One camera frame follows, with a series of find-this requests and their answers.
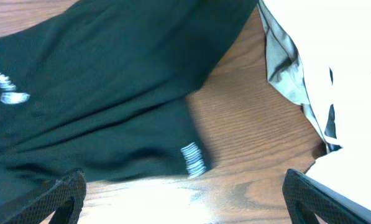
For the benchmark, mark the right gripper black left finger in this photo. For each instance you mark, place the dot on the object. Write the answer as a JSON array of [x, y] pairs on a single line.
[[61, 198]]

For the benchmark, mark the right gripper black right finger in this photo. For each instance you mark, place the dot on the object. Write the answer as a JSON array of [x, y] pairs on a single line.
[[307, 201]]

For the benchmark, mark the black t-shirt with logo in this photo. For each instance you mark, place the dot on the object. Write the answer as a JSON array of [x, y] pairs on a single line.
[[103, 86]]

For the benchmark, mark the pile of white clothes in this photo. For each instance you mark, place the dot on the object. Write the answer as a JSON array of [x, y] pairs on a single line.
[[318, 56]]

